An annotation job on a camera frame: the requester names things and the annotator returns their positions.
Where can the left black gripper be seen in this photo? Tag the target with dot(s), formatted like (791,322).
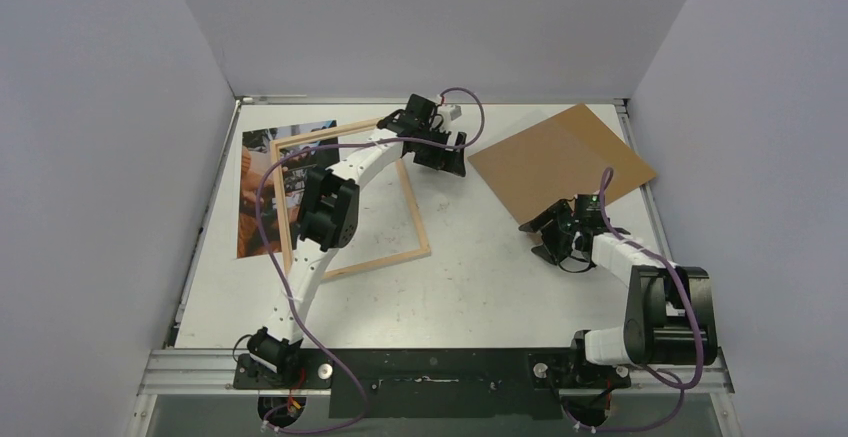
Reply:
(446,161)

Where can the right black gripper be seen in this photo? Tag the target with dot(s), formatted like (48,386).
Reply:
(553,232)

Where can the white wooden picture frame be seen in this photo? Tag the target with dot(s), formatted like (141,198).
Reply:
(390,231)

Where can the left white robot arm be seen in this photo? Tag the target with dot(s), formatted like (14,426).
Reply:
(328,218)

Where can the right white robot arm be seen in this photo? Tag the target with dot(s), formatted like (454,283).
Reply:
(668,327)

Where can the printed photo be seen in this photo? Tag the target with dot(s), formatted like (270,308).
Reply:
(257,202)

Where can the brown cardboard backing board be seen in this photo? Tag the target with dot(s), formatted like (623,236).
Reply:
(557,158)

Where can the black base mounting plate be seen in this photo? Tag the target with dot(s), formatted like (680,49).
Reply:
(444,383)

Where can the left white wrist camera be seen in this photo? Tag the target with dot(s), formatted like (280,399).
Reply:
(448,112)

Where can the aluminium rail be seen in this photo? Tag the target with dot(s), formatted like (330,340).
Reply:
(212,372)

